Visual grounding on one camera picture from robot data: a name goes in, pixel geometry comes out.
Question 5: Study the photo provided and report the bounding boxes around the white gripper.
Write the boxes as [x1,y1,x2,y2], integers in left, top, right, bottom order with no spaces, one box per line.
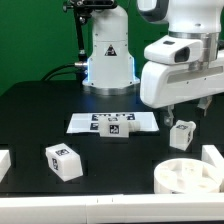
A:
[140,35,224,127]

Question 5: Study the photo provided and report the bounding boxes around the white paper with tags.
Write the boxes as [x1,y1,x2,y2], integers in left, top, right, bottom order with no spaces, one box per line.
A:
[67,112,159,134]

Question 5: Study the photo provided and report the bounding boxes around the black cables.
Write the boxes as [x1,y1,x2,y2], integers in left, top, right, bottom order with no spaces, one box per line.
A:
[41,61,88,82]

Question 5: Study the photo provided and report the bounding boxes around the black camera stand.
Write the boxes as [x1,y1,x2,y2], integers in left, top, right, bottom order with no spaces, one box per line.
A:
[63,0,117,81]

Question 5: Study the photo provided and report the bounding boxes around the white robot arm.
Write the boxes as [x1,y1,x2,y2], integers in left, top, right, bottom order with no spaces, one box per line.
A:
[83,0,224,108]

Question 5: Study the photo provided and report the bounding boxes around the white front rail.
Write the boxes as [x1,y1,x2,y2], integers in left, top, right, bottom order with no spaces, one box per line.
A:
[0,193,224,224]

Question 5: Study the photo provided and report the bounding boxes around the white obstacle wall piece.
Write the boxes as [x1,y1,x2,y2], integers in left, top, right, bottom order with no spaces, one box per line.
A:
[201,145,224,171]
[0,150,11,182]

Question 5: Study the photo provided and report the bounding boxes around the white obstacle wall right piece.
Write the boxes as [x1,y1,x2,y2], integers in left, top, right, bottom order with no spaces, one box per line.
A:
[201,145,224,171]

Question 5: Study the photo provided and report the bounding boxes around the white obstacle wall left piece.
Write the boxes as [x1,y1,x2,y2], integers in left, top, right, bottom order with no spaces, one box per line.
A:
[0,150,11,182]

